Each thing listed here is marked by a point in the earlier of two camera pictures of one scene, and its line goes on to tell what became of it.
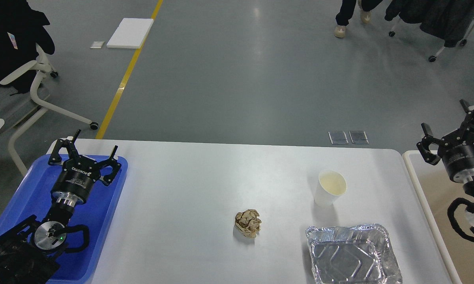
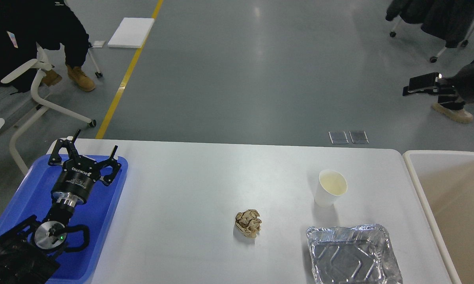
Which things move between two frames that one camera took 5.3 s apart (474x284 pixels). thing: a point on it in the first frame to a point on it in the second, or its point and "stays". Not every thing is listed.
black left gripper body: (75, 182) stays
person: (346, 12) to (463, 115)
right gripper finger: (428, 156) to (428, 80)
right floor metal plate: (358, 137) stays
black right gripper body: (465, 157) to (471, 82)
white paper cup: (331, 184) stays
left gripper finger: (116, 166) stays
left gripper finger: (55, 158) stays
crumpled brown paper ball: (247, 222) stays
